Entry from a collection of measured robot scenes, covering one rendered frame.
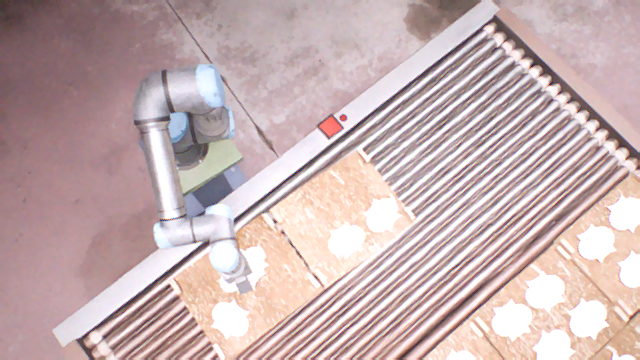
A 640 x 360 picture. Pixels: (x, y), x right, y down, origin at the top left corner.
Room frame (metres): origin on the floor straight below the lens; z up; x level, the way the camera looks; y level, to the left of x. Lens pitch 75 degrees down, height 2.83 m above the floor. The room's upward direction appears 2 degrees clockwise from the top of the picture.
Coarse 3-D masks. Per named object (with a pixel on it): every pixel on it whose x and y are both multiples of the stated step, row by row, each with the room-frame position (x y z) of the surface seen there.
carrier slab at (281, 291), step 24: (240, 240) 0.37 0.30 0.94; (264, 240) 0.37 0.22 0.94; (192, 264) 0.28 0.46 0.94; (288, 264) 0.29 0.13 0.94; (192, 288) 0.19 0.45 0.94; (216, 288) 0.20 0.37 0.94; (264, 288) 0.20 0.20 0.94; (288, 288) 0.21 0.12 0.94; (312, 288) 0.21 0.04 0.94; (192, 312) 0.11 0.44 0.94; (264, 312) 0.12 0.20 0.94; (288, 312) 0.12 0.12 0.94; (216, 336) 0.03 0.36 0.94; (240, 336) 0.04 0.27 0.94
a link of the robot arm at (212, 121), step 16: (208, 64) 0.74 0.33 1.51; (176, 80) 0.67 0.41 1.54; (192, 80) 0.68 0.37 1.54; (208, 80) 0.68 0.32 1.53; (176, 96) 0.63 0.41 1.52; (192, 96) 0.64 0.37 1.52; (208, 96) 0.64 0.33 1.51; (224, 96) 0.68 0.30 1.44; (192, 112) 0.64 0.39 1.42; (208, 112) 0.65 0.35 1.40; (224, 112) 0.77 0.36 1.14; (208, 128) 0.69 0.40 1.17; (224, 128) 0.71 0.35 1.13
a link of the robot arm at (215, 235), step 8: (208, 208) 0.38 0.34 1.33; (216, 208) 0.38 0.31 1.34; (224, 208) 0.38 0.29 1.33; (200, 216) 0.36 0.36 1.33; (208, 216) 0.36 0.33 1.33; (216, 216) 0.36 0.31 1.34; (224, 216) 0.36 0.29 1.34; (232, 216) 0.37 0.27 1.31; (192, 224) 0.33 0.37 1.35; (200, 224) 0.33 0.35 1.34; (208, 224) 0.33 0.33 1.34; (216, 224) 0.33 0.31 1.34; (224, 224) 0.33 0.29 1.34; (232, 224) 0.34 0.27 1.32; (200, 232) 0.31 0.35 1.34; (208, 232) 0.31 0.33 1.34; (216, 232) 0.31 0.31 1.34; (224, 232) 0.31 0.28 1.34; (232, 232) 0.32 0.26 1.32; (200, 240) 0.29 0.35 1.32; (208, 240) 0.29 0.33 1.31; (216, 240) 0.29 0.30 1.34
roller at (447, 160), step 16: (544, 80) 1.05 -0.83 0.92; (528, 96) 0.98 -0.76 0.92; (512, 112) 0.92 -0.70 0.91; (480, 128) 0.84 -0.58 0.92; (464, 144) 0.77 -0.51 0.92; (448, 160) 0.71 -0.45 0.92; (432, 176) 0.64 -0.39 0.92; (400, 192) 0.58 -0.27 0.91; (416, 192) 0.58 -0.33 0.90; (208, 352) -0.02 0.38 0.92
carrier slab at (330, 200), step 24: (336, 168) 0.65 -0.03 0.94; (360, 168) 0.66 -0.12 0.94; (312, 192) 0.56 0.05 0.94; (336, 192) 0.56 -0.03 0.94; (360, 192) 0.56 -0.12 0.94; (384, 192) 0.57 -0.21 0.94; (288, 216) 0.46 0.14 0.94; (312, 216) 0.47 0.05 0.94; (336, 216) 0.47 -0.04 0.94; (360, 216) 0.47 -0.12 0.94; (312, 240) 0.38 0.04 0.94; (384, 240) 0.39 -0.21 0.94; (312, 264) 0.29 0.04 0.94; (336, 264) 0.30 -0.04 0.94
